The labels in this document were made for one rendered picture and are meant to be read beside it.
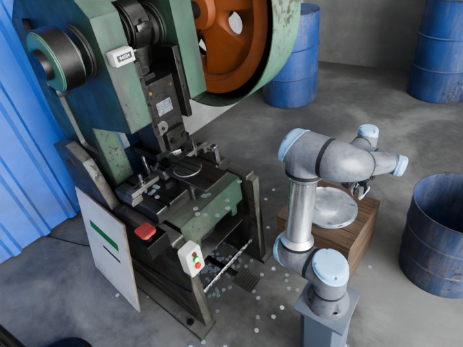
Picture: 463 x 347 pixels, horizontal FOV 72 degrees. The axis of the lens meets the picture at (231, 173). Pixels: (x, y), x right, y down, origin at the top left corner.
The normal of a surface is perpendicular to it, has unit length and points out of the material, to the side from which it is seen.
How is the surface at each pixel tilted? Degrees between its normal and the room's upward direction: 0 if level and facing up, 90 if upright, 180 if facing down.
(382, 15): 90
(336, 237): 0
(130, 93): 90
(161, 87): 90
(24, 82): 90
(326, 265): 8
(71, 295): 0
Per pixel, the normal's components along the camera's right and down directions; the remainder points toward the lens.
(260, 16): -0.63, 0.54
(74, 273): -0.13, -0.78
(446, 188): -0.24, 0.59
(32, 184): 0.77, 0.31
